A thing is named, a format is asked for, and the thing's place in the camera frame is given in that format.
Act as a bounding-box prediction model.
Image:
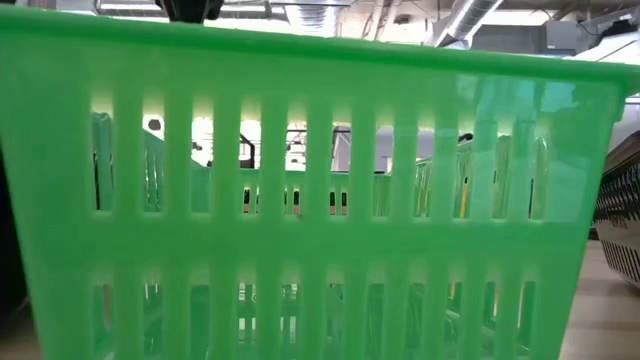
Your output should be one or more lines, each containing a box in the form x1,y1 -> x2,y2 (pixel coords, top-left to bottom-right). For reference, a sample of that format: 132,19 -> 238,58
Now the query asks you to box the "bright angled light panel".
564,29 -> 640,66

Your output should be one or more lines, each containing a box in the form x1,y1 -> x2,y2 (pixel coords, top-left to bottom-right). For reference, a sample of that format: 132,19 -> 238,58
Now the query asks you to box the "wide silver ribbed duct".
284,0 -> 342,40

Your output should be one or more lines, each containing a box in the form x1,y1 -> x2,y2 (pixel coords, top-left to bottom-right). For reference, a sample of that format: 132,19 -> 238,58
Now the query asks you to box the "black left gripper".
155,0 -> 225,24

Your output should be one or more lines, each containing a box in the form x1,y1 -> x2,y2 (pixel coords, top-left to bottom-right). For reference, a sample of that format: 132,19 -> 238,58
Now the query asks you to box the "green slotted plastic basket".
0,5 -> 640,360

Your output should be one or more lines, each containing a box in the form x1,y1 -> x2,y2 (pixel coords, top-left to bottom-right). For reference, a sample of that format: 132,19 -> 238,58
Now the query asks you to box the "narrow silver spiral duct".
430,0 -> 504,50

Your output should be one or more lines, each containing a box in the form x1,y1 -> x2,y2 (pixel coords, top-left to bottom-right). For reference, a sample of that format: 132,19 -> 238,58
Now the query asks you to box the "dark framed ceiling light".
94,0 -> 289,22

